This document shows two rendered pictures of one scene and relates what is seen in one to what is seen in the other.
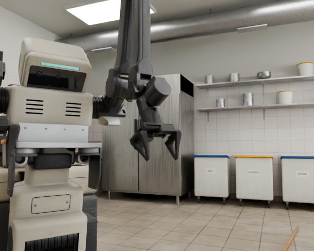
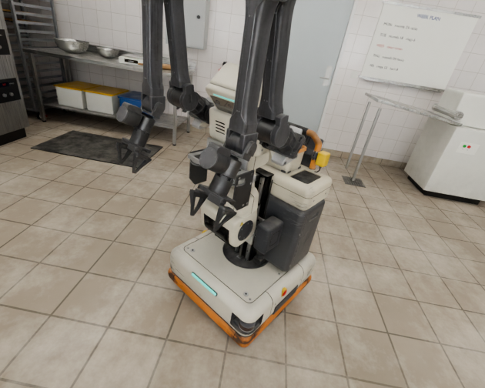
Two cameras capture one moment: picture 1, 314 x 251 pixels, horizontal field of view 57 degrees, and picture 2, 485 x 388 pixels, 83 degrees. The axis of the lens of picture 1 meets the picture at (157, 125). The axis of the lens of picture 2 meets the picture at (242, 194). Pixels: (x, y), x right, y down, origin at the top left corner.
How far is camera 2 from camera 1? 104 cm
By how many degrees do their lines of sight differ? 75
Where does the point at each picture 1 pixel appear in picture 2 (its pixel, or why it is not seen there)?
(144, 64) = (235, 121)
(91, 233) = (262, 238)
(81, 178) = (292, 192)
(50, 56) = (216, 88)
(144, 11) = (245, 48)
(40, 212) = not seen: hidden behind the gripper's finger
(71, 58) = (232, 91)
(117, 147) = not seen: outside the picture
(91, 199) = (296, 215)
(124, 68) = (262, 112)
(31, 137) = not seen: hidden behind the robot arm
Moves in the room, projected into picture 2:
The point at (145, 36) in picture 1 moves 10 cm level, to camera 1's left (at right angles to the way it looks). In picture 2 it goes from (241, 84) to (232, 78)
